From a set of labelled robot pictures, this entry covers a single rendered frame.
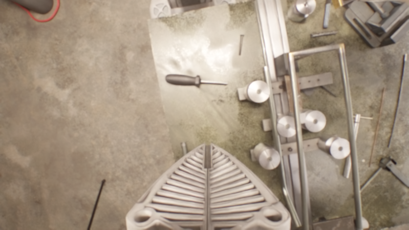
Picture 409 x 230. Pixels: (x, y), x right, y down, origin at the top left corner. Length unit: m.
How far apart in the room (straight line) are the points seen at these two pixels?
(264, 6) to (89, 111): 1.56
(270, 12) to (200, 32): 0.19
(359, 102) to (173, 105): 0.55
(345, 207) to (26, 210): 2.54
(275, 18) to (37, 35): 1.98
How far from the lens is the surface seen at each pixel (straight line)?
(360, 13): 0.65
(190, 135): 0.47
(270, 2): 0.51
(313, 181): 0.61
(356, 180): 0.44
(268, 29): 0.49
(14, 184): 2.50
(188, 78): 0.43
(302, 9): 0.52
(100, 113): 1.65
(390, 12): 0.70
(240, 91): 0.41
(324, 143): 0.50
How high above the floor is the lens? 1.33
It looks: 86 degrees down
